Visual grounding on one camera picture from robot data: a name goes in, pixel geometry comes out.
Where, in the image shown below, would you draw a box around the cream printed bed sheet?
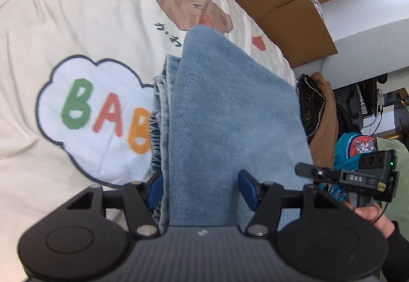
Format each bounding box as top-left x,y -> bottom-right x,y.
0,0 -> 298,238

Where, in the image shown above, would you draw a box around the teal garment with patch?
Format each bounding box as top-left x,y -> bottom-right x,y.
320,133 -> 379,202

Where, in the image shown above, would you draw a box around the pale green cloth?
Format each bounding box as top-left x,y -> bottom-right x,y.
372,136 -> 409,225

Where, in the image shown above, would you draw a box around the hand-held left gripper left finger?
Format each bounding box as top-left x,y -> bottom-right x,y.
65,171 -> 165,236

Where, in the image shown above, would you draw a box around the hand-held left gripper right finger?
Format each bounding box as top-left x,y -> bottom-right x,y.
238,169 -> 341,236

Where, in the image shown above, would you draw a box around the person's right forearm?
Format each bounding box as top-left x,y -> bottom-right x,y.
379,221 -> 409,282

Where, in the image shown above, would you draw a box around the black electronic device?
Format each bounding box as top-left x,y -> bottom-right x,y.
335,84 -> 373,119

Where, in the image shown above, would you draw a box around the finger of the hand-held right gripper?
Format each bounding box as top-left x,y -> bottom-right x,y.
294,162 -> 344,183

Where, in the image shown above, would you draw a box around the person's right hand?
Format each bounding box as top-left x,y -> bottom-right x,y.
343,200 -> 397,239

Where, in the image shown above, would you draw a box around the dark patterned cloth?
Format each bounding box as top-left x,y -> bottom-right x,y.
296,74 -> 326,138

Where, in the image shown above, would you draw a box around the white desk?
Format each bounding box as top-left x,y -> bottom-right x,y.
320,0 -> 409,91

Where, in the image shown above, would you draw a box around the light blue denim pants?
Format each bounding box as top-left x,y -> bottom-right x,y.
150,24 -> 315,228

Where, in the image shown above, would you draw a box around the brown folded cloth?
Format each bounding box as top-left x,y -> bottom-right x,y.
308,72 -> 339,174

